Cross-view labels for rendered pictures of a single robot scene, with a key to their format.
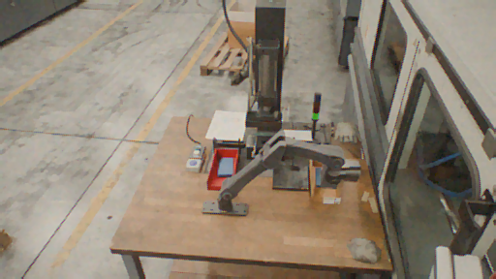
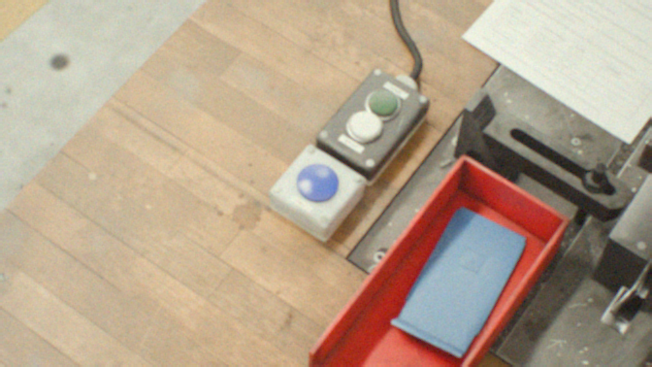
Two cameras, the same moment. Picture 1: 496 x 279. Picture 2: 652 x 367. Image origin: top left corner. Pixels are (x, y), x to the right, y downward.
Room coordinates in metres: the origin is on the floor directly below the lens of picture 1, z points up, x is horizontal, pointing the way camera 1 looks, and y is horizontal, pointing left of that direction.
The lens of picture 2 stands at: (0.82, 0.01, 2.01)
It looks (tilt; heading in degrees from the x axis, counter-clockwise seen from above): 60 degrees down; 26
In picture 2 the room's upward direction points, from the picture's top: 4 degrees clockwise
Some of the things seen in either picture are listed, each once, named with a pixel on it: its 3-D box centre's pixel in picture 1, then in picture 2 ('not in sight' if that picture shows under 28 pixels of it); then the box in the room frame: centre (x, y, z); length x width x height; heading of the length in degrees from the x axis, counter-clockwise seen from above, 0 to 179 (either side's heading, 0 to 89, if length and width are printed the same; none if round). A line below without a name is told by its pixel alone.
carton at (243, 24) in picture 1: (249, 23); not in sight; (5.03, 0.01, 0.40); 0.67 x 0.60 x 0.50; 166
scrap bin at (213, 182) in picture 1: (224, 169); (440, 297); (1.34, 0.14, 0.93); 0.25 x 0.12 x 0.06; 174
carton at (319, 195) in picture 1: (325, 179); not in sight; (1.25, -0.35, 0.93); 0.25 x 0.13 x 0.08; 174
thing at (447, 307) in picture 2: (225, 166); (461, 279); (1.37, 0.13, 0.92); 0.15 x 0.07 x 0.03; 1
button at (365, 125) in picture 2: not in sight; (364, 129); (1.46, 0.28, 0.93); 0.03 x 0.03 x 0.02
